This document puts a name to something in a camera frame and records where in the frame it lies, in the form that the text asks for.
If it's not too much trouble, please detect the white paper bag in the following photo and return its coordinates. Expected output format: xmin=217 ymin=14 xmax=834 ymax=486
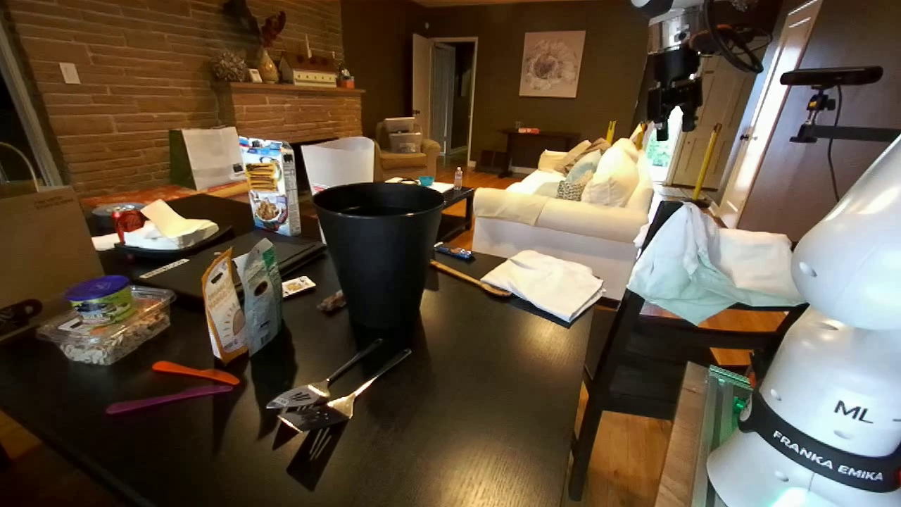
xmin=182 ymin=128 xmax=244 ymax=191

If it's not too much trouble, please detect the white napkin stack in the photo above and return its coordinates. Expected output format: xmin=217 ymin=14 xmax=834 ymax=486
xmin=124 ymin=200 xmax=220 ymax=252

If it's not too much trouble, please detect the white sofa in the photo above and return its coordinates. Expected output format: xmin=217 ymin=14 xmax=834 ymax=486
xmin=473 ymin=128 xmax=654 ymax=298

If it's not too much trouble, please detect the cereal box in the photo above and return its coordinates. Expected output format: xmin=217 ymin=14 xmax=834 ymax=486
xmin=238 ymin=138 xmax=300 ymax=238

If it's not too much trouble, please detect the green white snack pouch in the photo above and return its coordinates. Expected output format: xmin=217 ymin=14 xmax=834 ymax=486
xmin=234 ymin=241 xmax=282 ymax=352

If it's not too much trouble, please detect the brown white snack pouch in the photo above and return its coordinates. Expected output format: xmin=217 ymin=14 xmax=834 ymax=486
xmin=200 ymin=253 xmax=248 ymax=363

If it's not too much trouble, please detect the black wooden chair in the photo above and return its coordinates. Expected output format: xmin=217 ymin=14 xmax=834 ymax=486
xmin=566 ymin=197 xmax=811 ymax=503

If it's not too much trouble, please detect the black plastic bin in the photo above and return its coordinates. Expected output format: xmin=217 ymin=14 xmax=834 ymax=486
xmin=313 ymin=183 xmax=444 ymax=336

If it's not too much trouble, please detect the purple knife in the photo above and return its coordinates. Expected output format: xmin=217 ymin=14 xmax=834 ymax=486
xmin=105 ymin=387 xmax=234 ymax=417

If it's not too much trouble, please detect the metal spatula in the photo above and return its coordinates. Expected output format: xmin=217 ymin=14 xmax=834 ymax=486
xmin=265 ymin=338 xmax=382 ymax=410

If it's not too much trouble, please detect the large white towel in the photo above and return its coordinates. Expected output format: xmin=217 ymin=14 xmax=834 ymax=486
xmin=628 ymin=204 xmax=801 ymax=325

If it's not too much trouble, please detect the clear plastic food container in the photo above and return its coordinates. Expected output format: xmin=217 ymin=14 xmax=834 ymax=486
xmin=38 ymin=289 xmax=175 ymax=366

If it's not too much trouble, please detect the brown paper bag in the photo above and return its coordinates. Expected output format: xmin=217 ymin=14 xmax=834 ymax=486
xmin=0 ymin=186 xmax=105 ymax=304

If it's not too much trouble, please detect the black camera on stand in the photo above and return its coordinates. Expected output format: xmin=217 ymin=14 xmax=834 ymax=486
xmin=779 ymin=66 xmax=897 ymax=145

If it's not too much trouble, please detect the framed wall picture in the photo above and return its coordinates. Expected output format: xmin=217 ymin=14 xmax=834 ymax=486
xmin=518 ymin=32 xmax=586 ymax=98

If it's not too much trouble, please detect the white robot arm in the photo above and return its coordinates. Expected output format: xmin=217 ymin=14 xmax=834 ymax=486
xmin=628 ymin=0 xmax=901 ymax=507

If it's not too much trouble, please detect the orange knife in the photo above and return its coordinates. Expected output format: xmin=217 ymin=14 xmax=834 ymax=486
xmin=152 ymin=360 xmax=241 ymax=387

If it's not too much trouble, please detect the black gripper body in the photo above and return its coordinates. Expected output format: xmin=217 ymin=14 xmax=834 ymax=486
xmin=648 ymin=45 xmax=700 ymax=115

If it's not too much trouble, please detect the white laptop back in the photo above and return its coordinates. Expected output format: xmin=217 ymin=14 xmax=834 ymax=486
xmin=300 ymin=136 xmax=376 ymax=194

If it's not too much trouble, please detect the small white folded towel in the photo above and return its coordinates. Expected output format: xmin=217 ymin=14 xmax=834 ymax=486
xmin=483 ymin=252 xmax=604 ymax=325

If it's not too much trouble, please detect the purple lidded jar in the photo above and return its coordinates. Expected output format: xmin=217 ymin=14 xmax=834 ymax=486
xmin=67 ymin=273 xmax=134 ymax=325

